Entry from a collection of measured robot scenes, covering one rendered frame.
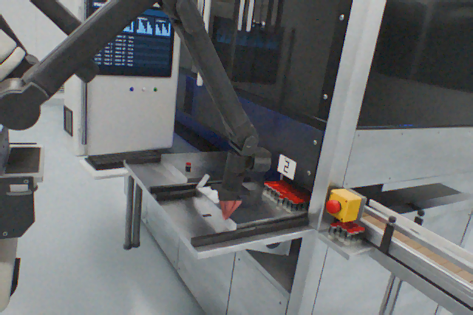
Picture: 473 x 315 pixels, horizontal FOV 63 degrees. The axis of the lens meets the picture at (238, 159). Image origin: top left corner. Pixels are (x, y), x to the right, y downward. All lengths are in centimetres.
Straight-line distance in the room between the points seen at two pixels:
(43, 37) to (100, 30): 552
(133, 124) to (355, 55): 115
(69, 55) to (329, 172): 75
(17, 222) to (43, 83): 38
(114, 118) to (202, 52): 101
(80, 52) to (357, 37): 68
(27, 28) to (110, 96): 456
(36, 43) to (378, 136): 560
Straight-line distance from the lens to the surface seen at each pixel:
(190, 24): 85
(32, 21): 632
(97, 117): 182
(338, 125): 112
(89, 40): 83
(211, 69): 92
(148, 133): 195
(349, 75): 110
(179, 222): 114
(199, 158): 166
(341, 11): 116
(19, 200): 104
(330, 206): 111
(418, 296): 200
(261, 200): 135
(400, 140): 135
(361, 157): 123
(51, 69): 84
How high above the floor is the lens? 143
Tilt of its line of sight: 18 degrees down
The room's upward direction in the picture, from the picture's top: 8 degrees clockwise
